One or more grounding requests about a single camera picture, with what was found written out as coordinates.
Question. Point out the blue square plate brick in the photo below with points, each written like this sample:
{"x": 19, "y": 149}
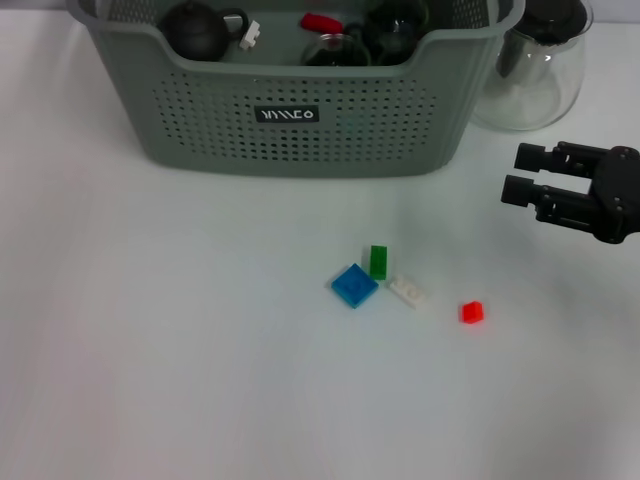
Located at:
{"x": 355, "y": 286}

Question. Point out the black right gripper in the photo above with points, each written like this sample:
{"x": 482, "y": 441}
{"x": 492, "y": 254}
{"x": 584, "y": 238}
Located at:
{"x": 620, "y": 197}

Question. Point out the white brick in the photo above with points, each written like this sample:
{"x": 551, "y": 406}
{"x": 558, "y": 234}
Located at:
{"x": 407, "y": 292}
{"x": 250, "y": 36}

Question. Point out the grey-green perforated storage bin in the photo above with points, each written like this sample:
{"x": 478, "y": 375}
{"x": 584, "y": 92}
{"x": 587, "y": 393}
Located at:
{"x": 350, "y": 135}

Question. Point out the glass teacup black holder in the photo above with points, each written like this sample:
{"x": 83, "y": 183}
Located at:
{"x": 332, "y": 50}
{"x": 395, "y": 32}

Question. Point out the glass carafe black lid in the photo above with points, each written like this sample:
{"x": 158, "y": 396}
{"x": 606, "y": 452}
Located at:
{"x": 540, "y": 85}

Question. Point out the dark red long brick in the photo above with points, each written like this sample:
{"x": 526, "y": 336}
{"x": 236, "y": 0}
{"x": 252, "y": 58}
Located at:
{"x": 320, "y": 23}

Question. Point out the black clay teapot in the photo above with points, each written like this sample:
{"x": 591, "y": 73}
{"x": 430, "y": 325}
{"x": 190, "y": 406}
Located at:
{"x": 192, "y": 32}

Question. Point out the small orange-red brick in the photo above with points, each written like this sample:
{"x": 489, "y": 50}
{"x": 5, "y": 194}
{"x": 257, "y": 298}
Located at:
{"x": 471, "y": 312}

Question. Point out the green rectangular brick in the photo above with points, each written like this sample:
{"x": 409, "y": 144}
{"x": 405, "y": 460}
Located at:
{"x": 378, "y": 262}

